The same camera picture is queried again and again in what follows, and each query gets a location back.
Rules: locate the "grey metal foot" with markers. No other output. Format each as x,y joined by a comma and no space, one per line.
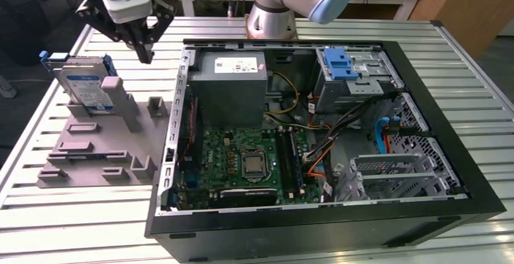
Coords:
9,88

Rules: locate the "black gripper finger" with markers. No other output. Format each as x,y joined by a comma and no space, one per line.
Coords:
98,22
165,14

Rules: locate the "brown wooden cabinet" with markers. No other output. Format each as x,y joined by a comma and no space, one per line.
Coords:
475,5

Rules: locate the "metal disk bay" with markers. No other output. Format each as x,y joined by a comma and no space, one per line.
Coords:
397,176

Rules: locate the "CPU socket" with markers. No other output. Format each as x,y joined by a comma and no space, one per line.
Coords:
254,152

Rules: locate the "hard disk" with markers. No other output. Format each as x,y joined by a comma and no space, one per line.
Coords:
85,86

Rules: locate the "black graphics card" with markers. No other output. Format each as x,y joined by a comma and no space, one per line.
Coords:
245,196

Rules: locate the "green motherboard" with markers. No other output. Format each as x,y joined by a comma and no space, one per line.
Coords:
225,146

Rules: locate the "metal optical drive cage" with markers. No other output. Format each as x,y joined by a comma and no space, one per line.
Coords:
333,95

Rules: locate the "grey parts rack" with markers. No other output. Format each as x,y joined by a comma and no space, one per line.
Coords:
101,137

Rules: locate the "black PC case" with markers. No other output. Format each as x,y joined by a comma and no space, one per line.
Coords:
281,231

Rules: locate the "black RAM slot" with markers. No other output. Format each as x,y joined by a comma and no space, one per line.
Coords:
284,161

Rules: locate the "blue drive latch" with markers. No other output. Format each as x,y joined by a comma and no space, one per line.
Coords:
340,65

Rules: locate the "silver CPU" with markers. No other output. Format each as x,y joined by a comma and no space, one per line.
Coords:
254,165

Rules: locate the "grey power supply unit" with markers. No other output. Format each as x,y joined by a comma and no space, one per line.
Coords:
225,101

